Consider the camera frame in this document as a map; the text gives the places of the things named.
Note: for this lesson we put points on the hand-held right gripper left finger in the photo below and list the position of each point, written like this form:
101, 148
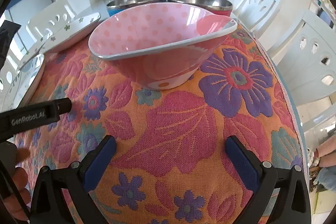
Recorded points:
101, 161

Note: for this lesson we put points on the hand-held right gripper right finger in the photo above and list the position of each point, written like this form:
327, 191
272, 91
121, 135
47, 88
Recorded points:
241, 163

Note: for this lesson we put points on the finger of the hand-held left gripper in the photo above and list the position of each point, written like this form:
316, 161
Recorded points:
59, 108

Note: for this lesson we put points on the pink dotted bowl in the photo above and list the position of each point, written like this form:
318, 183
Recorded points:
157, 29

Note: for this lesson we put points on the steel bowl red base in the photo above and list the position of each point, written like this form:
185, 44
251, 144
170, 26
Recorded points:
199, 1

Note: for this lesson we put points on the person's left hand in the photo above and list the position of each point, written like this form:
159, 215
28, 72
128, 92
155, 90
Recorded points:
19, 179

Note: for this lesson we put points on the square blue floral plate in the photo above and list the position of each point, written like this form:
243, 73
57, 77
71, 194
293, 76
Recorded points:
29, 77

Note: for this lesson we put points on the square clover print plate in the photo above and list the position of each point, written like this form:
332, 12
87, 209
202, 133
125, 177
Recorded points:
76, 29

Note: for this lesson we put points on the floral woven table mat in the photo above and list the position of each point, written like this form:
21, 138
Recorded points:
170, 121

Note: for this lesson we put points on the blue cloth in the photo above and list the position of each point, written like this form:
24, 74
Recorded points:
325, 179

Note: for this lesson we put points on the white plastic chair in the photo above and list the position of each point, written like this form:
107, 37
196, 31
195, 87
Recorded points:
302, 69
260, 3
52, 14

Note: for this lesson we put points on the white cluttered shelf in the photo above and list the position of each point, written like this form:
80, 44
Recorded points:
323, 7

